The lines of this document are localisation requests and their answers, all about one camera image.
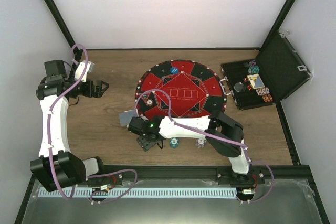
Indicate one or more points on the grey playing card deck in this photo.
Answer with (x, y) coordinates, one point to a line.
(126, 116)

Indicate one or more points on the orange chips in case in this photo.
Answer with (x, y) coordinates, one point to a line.
(267, 98)

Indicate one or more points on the triangular black dealer button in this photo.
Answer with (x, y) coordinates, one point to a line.
(145, 97)

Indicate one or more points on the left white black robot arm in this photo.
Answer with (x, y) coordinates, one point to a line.
(56, 166)

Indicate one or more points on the round red black poker mat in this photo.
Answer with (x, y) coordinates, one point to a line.
(194, 92)

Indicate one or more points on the black round puck in case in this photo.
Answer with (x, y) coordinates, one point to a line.
(239, 87)

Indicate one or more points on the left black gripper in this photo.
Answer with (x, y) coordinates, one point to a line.
(98, 93)

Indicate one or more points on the purple white chip stack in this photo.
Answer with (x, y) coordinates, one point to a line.
(200, 143)

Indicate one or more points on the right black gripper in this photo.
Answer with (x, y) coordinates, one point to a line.
(146, 145)

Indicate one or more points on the card deck in case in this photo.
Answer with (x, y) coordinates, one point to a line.
(255, 81)

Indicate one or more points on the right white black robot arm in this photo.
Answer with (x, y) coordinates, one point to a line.
(223, 133)

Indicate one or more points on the black poker chip case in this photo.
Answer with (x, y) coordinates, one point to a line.
(281, 70)

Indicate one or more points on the green blue chip stack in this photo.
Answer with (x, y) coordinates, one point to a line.
(174, 142)

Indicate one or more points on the blue round blind button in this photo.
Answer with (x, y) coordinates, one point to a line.
(174, 70)

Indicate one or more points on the light blue slotted cable duct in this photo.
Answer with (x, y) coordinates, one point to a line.
(222, 193)

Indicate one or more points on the red black hundred chip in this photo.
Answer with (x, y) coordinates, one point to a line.
(149, 102)

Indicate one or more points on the teal chips in case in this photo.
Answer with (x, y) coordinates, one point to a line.
(253, 70)

